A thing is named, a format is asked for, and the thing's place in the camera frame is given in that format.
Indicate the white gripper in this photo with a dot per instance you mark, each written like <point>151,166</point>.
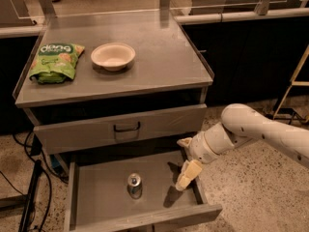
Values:
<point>199,149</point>

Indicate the redbull can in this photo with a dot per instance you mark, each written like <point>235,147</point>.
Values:
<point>134,185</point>

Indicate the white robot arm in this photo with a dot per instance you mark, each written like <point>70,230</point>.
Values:
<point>239,125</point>

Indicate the open grey middle drawer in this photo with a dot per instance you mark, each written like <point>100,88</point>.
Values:
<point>99,202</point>

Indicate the closed grey upper drawer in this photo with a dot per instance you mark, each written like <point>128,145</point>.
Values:
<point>104,131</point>

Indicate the grey metal cabinet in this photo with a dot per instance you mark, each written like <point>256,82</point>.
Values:
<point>138,78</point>

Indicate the black stand leg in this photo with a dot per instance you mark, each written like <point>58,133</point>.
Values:
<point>28,206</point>

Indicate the green chips bag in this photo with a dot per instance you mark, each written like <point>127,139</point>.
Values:
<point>55,62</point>

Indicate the black drawer handle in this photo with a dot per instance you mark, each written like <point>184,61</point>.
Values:
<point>135,127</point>

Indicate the yellow wheeled cart frame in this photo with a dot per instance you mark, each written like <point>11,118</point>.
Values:
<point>278,110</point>

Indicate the white horizontal rail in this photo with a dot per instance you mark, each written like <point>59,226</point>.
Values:
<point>239,16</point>

